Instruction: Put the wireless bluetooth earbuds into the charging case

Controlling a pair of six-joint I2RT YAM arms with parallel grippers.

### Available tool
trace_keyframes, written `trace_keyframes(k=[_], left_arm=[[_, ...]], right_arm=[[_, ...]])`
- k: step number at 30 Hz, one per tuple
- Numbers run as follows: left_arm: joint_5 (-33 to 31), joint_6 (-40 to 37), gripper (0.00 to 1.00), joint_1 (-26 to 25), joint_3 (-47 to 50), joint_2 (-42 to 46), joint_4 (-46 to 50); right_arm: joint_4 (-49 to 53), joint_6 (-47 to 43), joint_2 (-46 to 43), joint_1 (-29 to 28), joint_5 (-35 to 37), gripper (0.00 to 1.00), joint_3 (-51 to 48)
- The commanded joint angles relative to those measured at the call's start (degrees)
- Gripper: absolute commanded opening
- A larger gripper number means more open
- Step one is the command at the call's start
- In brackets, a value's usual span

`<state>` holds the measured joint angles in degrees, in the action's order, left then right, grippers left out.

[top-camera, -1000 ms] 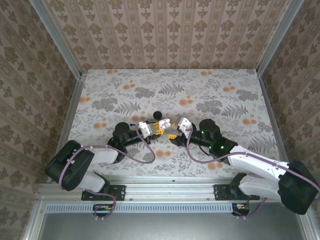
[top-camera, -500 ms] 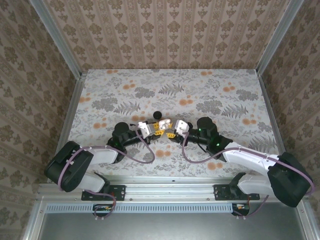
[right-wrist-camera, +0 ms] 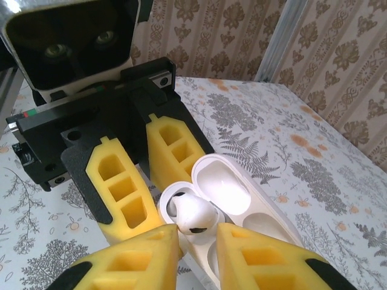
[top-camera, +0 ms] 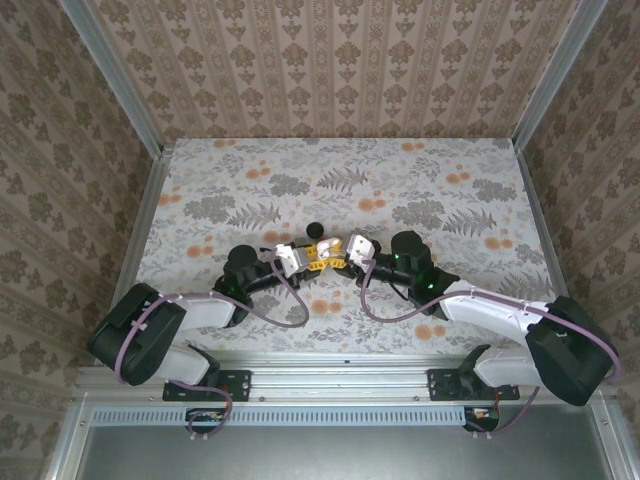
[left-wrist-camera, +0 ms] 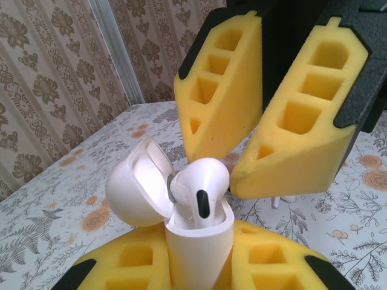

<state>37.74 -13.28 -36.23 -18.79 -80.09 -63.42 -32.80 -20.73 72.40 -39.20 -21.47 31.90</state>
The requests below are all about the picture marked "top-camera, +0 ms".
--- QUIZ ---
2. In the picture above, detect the aluminium table side rail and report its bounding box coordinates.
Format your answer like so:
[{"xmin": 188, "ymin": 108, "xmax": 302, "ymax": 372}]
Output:
[
  {"xmin": 94, "ymin": 144, "xmax": 174, "ymax": 366},
  {"xmin": 514, "ymin": 144, "xmax": 591, "ymax": 364}
]

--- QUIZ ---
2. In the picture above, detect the grey metal sheet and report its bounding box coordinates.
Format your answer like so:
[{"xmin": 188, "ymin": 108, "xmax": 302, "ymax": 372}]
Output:
[{"xmin": 74, "ymin": 424, "xmax": 616, "ymax": 480}]

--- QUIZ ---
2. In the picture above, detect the aluminium mounting rail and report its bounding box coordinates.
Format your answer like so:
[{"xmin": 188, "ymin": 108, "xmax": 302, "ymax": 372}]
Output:
[{"xmin": 74, "ymin": 363, "xmax": 614, "ymax": 402}]

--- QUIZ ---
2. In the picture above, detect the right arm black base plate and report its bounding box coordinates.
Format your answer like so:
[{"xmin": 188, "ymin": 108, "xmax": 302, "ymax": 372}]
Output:
[{"xmin": 427, "ymin": 368, "xmax": 520, "ymax": 402}]

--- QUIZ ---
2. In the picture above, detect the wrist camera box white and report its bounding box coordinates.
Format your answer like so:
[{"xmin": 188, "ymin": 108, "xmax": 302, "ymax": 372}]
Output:
[
  {"xmin": 347, "ymin": 233, "xmax": 380, "ymax": 266},
  {"xmin": 274, "ymin": 243, "xmax": 309, "ymax": 277}
]

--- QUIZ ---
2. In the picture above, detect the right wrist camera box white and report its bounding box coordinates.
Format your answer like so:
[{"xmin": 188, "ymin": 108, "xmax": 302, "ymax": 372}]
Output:
[{"xmin": 347, "ymin": 233, "xmax": 380, "ymax": 266}]

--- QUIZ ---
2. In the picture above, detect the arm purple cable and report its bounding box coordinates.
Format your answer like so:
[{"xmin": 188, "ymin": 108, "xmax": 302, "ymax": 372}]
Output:
[
  {"xmin": 358, "ymin": 257, "xmax": 625, "ymax": 442},
  {"xmin": 113, "ymin": 252, "xmax": 310, "ymax": 444}
]

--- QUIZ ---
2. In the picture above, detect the grey slotted cable duct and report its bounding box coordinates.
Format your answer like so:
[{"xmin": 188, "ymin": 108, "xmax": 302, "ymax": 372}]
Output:
[{"xmin": 92, "ymin": 405, "xmax": 466, "ymax": 426}]

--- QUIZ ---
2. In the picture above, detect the black connector board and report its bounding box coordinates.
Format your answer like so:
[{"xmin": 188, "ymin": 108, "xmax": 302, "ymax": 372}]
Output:
[
  {"xmin": 462, "ymin": 405, "xmax": 501, "ymax": 434},
  {"xmin": 184, "ymin": 407, "xmax": 227, "ymax": 436}
]

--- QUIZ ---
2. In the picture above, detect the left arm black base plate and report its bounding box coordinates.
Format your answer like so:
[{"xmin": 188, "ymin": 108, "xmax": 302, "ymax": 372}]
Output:
[{"xmin": 162, "ymin": 368, "xmax": 252, "ymax": 403}]

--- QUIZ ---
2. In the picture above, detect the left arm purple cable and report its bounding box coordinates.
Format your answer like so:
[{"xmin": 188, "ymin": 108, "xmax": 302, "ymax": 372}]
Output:
[{"xmin": 113, "ymin": 252, "xmax": 310, "ymax": 444}]

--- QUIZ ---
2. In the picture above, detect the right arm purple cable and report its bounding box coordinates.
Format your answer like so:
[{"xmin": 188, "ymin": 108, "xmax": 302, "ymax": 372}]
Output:
[{"xmin": 358, "ymin": 257, "xmax": 625, "ymax": 442}]

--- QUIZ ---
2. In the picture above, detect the aluminium frame post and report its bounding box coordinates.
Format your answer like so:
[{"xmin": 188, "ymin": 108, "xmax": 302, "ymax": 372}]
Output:
[
  {"xmin": 512, "ymin": 0, "xmax": 609, "ymax": 151},
  {"xmin": 58, "ymin": 0, "xmax": 166, "ymax": 156}
]

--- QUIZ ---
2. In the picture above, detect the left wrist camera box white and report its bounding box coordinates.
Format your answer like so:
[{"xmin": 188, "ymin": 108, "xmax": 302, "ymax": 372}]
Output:
[{"xmin": 274, "ymin": 243, "xmax": 309, "ymax": 277}]

